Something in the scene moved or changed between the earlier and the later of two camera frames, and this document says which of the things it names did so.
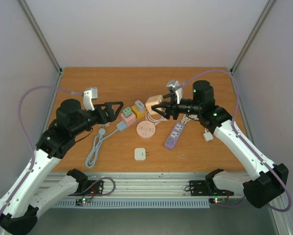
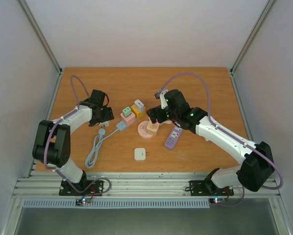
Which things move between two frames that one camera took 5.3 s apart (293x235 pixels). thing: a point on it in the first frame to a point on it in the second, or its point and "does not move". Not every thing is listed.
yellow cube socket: [139, 115] does not move
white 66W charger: [140, 106] does not move
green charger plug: [127, 112] does not move
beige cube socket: [153, 100] to [152, 129]
